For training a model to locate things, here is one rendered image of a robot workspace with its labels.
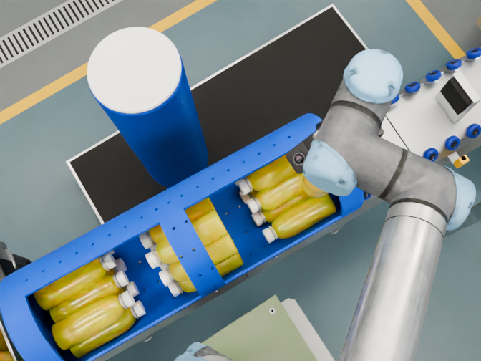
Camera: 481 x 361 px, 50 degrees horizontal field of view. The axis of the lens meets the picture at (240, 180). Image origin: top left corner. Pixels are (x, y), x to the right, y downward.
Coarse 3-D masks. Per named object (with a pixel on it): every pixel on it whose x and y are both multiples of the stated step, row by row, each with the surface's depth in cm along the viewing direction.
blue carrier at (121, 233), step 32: (288, 128) 130; (224, 160) 130; (256, 160) 125; (192, 192) 124; (224, 192) 146; (352, 192) 125; (128, 224) 122; (160, 224) 120; (224, 224) 147; (320, 224) 138; (64, 256) 121; (96, 256) 119; (128, 256) 144; (192, 256) 119; (256, 256) 138; (0, 288) 121; (32, 288) 118; (160, 288) 142; (32, 320) 115; (160, 320) 127; (32, 352) 115; (64, 352) 137; (96, 352) 131
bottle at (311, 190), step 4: (304, 176) 113; (304, 180) 114; (304, 184) 116; (308, 184) 112; (304, 188) 118; (308, 188) 114; (312, 188) 112; (316, 188) 111; (308, 192) 117; (312, 192) 115; (316, 192) 114; (320, 192) 113; (324, 192) 114; (328, 192) 116; (312, 196) 118; (316, 196) 117; (320, 196) 118
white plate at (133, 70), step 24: (96, 48) 154; (120, 48) 154; (144, 48) 153; (168, 48) 153; (96, 72) 152; (120, 72) 152; (144, 72) 151; (168, 72) 151; (96, 96) 150; (120, 96) 150; (144, 96) 149; (168, 96) 150
